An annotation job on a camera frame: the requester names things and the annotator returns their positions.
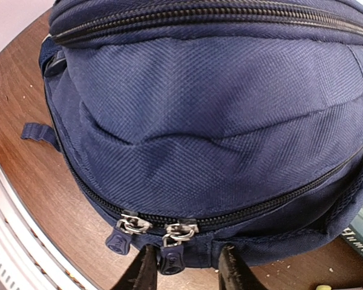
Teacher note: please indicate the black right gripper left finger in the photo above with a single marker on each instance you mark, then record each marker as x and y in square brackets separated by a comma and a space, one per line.
[142, 272]

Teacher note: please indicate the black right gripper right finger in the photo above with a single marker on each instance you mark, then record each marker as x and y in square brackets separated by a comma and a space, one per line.
[234, 273]

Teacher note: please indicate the navy blue student backpack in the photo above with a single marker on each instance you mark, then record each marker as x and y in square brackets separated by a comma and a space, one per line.
[192, 125]

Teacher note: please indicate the aluminium front rail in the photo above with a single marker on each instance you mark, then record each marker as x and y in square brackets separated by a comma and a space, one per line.
[28, 259]

